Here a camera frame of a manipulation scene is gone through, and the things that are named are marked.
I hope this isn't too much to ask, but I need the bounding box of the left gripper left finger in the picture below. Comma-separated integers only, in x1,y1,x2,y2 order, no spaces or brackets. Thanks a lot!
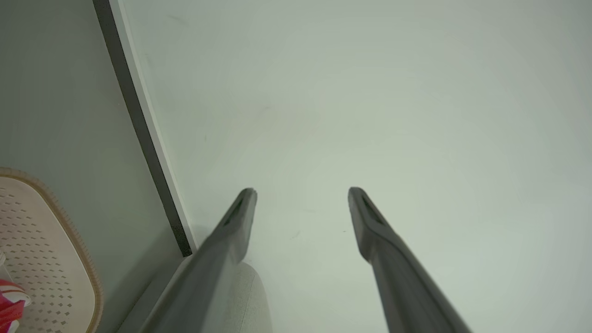
139,187,258,333

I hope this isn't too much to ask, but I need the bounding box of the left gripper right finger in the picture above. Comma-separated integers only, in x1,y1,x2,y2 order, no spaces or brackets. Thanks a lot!
347,186,472,333

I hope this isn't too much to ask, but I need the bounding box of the red shirt white trim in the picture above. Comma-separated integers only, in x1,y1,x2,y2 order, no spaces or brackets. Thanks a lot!
0,279,31,333

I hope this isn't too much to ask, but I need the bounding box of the cream perforated laundry basket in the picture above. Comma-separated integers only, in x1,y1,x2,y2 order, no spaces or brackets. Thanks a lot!
0,167,104,333

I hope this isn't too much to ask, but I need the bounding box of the grey fabric sofa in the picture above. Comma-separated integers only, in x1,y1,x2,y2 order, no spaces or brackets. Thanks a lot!
116,253,273,333

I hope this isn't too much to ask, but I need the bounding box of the black and white baseboard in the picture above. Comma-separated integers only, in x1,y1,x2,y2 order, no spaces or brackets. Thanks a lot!
92,0,199,258

